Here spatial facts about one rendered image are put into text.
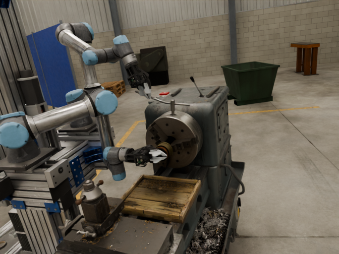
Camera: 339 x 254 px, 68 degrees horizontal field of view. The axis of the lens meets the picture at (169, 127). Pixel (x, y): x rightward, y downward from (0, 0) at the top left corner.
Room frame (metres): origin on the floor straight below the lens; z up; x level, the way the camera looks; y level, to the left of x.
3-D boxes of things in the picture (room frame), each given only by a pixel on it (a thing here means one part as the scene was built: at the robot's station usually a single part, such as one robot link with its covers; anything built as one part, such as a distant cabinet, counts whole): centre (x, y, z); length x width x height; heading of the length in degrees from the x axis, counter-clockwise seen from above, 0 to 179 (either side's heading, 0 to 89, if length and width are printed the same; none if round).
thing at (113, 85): (9.43, 2.00, 0.22); 1.25 x 0.86 x 0.44; 173
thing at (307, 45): (8.99, -5.03, 0.50); 1.61 x 0.44 x 1.00; 170
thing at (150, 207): (1.11, 0.10, 0.89); 0.36 x 0.30 x 0.04; 65
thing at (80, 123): (1.66, 0.59, 1.21); 0.15 x 0.15 x 0.10
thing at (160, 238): (0.78, 0.26, 0.95); 0.43 x 0.17 x 0.05; 65
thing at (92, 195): (0.81, 0.32, 1.13); 0.08 x 0.08 x 0.03
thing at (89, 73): (1.75, 0.49, 1.54); 0.15 x 0.12 x 0.55; 133
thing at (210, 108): (1.72, -0.16, 1.06); 0.59 x 0.48 x 0.39; 155
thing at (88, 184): (0.81, 0.32, 1.17); 0.04 x 0.04 x 0.03
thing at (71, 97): (1.67, 0.59, 1.33); 0.13 x 0.12 x 0.14; 133
